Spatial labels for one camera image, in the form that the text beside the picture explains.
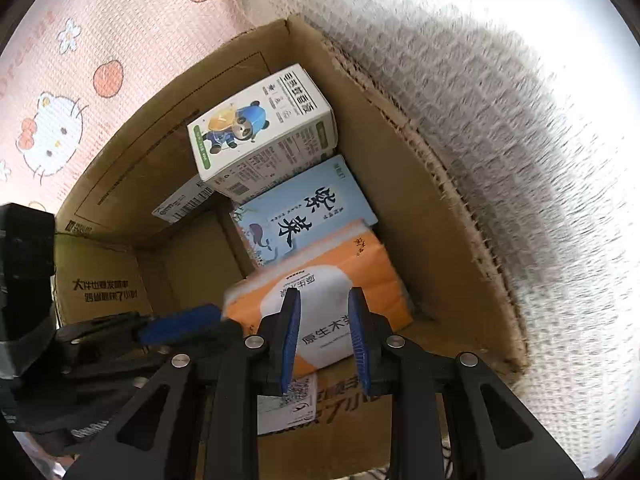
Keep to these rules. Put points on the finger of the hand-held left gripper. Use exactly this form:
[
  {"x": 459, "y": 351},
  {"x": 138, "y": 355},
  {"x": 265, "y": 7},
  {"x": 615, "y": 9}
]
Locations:
[
  {"x": 220, "y": 335},
  {"x": 180, "y": 321}
]

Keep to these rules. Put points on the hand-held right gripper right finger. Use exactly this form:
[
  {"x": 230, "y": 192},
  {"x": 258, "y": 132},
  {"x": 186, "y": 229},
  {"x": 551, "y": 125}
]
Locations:
[{"x": 360, "y": 340}]

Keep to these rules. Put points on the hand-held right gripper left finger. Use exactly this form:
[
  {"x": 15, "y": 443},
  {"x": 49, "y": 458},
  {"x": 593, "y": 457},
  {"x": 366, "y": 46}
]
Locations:
[{"x": 290, "y": 340}]

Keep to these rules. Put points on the orange tissue pack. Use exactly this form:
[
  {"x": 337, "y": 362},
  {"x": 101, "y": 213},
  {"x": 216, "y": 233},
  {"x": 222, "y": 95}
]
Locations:
[{"x": 370, "y": 270}]

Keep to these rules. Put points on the brown cardboard box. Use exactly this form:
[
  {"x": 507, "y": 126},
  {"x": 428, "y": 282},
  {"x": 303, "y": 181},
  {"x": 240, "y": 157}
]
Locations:
[{"x": 450, "y": 260}]

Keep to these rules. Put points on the pale blue box with whale print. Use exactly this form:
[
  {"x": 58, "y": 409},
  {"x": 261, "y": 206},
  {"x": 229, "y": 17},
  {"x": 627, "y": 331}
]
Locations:
[{"x": 310, "y": 200}]

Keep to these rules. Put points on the white box with panda print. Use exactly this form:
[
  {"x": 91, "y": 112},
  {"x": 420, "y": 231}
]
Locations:
[{"x": 250, "y": 130}]

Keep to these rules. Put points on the pink printed blanket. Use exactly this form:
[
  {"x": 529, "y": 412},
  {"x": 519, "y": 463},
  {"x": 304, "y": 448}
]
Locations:
[{"x": 125, "y": 20}]

